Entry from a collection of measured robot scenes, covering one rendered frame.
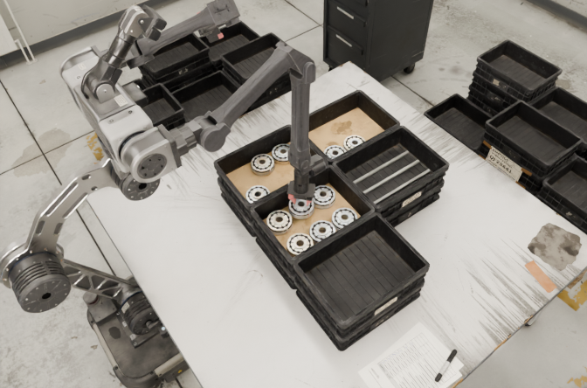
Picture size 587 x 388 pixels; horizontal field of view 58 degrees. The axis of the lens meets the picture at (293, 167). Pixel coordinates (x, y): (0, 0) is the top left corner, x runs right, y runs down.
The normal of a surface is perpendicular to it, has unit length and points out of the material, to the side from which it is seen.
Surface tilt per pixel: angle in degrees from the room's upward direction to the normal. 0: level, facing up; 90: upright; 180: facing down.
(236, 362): 0
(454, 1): 0
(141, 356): 0
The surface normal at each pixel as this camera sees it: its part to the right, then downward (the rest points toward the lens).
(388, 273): -0.03, -0.66
